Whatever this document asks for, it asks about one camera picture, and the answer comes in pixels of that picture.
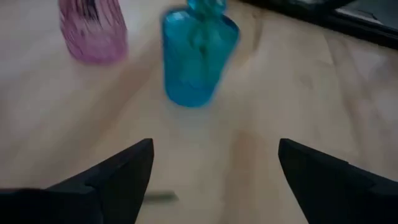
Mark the black aluminium table frame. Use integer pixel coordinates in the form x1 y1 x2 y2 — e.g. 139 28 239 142
239 0 398 50

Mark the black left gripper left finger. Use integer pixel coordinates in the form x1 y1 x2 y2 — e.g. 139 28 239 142
0 138 155 224

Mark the purple glass vase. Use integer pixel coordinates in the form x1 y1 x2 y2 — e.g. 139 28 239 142
58 0 129 65

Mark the teal glass vase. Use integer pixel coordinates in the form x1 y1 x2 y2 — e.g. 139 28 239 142
160 0 241 108

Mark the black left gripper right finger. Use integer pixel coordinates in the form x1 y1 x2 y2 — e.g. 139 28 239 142
277 138 398 224

